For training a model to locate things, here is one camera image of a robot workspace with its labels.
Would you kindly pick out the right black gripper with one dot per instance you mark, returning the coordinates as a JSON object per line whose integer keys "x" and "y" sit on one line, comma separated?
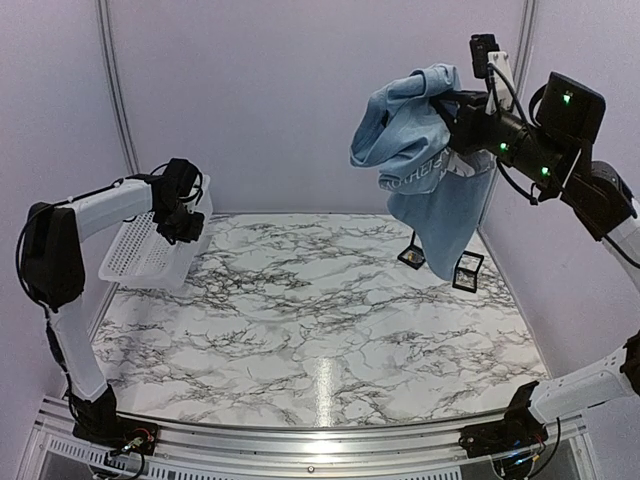
{"x": 465, "y": 124}

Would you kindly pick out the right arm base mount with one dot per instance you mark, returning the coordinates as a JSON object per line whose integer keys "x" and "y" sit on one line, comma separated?
{"x": 517, "y": 429}

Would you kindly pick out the right wall aluminium profile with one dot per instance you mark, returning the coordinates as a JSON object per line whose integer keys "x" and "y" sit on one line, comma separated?
{"x": 525, "y": 43}

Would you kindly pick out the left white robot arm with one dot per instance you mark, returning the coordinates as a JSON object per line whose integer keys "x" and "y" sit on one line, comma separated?
{"x": 51, "y": 271}

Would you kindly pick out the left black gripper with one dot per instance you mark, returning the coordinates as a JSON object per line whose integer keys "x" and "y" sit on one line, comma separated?
{"x": 192, "y": 234}

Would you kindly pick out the aluminium front rail frame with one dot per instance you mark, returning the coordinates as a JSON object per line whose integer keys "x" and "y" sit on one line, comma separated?
{"x": 424, "y": 450}

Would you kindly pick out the open black brooch box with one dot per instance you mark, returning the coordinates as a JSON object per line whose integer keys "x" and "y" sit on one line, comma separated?
{"x": 412, "y": 255}

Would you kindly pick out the wall aluminium profile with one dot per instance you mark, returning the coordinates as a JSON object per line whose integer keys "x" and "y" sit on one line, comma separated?
{"x": 116, "y": 95}
{"x": 525, "y": 43}

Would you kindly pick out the white perforated plastic basket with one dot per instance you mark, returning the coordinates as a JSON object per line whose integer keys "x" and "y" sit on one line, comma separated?
{"x": 138, "y": 256}

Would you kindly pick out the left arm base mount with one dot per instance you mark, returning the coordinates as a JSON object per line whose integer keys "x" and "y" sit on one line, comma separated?
{"x": 98, "y": 422}

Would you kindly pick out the light blue printed t-shirt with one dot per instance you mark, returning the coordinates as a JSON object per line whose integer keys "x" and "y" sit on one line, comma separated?
{"x": 435, "y": 191}

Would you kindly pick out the left wall aluminium profile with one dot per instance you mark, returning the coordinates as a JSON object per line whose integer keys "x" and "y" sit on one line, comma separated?
{"x": 116, "y": 95}

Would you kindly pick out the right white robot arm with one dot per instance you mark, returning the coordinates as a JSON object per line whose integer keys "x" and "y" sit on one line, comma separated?
{"x": 551, "y": 144}

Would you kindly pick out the black square box lid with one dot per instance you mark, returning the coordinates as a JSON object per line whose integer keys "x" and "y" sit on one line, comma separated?
{"x": 466, "y": 271}

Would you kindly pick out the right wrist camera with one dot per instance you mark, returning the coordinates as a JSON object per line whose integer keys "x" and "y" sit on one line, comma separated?
{"x": 481, "y": 46}

